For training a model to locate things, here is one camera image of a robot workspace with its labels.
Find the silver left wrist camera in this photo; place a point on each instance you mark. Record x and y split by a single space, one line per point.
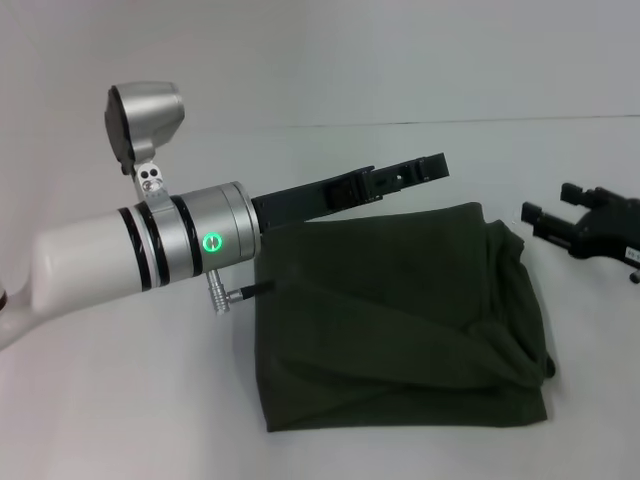
150 115

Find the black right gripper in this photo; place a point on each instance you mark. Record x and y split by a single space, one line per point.
607 230

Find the dark green t-shirt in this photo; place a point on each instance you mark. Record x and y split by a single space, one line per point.
390 310

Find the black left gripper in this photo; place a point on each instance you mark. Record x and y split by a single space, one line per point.
310 200

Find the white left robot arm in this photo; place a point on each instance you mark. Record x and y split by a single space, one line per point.
85 260

